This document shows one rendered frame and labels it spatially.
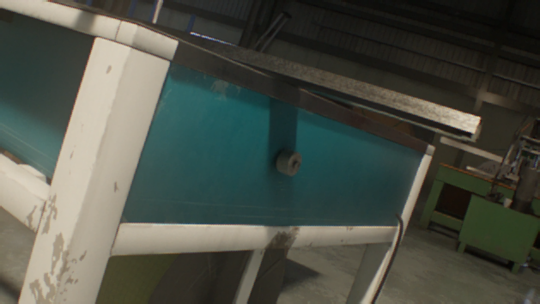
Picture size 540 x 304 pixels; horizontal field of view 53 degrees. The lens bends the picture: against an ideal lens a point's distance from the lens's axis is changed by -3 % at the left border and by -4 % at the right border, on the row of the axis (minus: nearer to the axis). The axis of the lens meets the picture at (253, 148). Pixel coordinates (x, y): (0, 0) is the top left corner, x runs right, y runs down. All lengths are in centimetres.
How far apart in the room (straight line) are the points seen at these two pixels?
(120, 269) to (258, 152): 46
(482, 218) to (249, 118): 475
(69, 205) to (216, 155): 18
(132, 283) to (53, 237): 50
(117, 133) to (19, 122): 23
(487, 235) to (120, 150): 495
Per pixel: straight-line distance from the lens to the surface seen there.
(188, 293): 106
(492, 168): 1190
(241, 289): 111
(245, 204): 72
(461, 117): 61
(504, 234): 536
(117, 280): 108
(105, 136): 52
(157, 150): 57
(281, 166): 73
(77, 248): 55
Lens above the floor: 70
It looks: 5 degrees down
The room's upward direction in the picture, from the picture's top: 19 degrees clockwise
